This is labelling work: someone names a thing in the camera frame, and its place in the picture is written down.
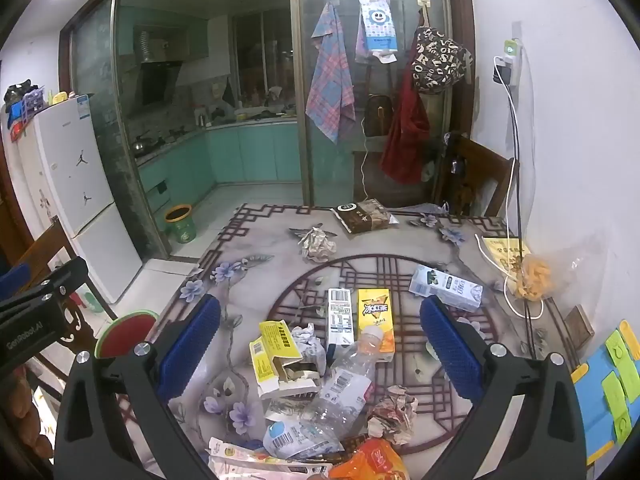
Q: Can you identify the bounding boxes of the white barcode carton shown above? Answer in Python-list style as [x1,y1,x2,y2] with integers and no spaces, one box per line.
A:
[326,288,355,347]

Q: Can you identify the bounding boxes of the teal kitchen cabinets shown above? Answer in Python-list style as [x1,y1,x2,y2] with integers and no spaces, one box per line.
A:
[137,119,302,214]

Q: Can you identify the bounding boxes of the blue white milk carton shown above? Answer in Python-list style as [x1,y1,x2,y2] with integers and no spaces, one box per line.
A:
[409,266,483,312]

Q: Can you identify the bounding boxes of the wooden chair far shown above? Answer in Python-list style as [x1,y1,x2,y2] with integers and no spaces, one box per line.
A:
[433,132,518,217]

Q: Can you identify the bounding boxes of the blue white hanging package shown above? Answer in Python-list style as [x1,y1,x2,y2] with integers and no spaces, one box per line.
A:
[356,0,398,65]

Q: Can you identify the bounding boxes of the orange mesh plastic bag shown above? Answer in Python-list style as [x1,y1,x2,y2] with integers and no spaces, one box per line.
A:
[514,238,606,304]

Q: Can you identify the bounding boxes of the plaid hanging towel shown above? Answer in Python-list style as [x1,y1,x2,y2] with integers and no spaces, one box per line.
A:
[306,2,356,144]

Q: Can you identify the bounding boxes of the white barcode wrapper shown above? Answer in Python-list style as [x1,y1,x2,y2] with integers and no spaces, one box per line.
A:
[262,419,344,460]

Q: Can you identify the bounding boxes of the wooden chair left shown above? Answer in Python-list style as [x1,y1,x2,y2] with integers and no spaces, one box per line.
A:
[1,218,117,379]

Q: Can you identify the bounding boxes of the green yellow trash bin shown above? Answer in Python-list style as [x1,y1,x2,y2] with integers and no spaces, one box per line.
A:
[164,204,196,244]

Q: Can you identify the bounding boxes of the newspaper ball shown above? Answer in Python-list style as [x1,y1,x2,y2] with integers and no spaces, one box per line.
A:
[298,226,336,263]
[367,385,419,448]

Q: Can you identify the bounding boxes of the white charging cable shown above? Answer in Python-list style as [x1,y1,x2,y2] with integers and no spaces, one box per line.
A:
[474,56,547,320]

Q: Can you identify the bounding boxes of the red green plastic basin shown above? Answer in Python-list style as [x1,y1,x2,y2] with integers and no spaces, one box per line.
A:
[94,310,157,359]

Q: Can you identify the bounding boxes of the white refrigerator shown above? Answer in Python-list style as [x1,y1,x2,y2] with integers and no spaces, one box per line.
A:
[17,96,142,304]

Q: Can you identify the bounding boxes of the wooden chair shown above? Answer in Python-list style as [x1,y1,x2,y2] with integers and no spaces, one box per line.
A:
[433,132,518,217]
[1,218,117,379]

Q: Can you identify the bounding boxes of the orange plastic snack bag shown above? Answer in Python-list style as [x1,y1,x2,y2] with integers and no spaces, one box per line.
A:
[329,439,410,480]

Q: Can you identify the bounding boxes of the floral tablecloth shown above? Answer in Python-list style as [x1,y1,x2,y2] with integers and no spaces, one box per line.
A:
[114,201,597,480]

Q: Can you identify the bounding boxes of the yellow drink carton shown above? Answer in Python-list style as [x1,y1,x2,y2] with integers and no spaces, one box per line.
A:
[357,288,396,363]

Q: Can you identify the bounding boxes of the wall power adapter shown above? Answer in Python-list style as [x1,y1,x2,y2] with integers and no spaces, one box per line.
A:
[492,38,523,88]

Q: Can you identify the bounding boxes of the patterned hanging bag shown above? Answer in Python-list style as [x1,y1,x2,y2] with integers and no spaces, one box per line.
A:
[411,26,473,94]

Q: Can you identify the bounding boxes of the red hanging garment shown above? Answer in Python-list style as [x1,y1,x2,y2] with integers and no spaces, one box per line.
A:
[378,58,433,186]

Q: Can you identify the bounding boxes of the pink plastic bag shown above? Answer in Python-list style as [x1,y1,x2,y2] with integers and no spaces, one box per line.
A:
[207,437,332,480]

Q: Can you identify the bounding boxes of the clear plastic bottle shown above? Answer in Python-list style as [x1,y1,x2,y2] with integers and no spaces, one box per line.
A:
[303,326,384,439]

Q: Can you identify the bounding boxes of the yellow cardboard box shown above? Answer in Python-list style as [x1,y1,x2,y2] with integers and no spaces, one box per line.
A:
[250,321,320,401]

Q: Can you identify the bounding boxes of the blue yellow toy board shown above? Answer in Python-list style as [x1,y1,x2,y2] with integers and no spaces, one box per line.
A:
[570,320,640,466]

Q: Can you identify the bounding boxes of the dark snack packet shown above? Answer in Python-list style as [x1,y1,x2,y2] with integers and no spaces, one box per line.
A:
[332,198,399,235]

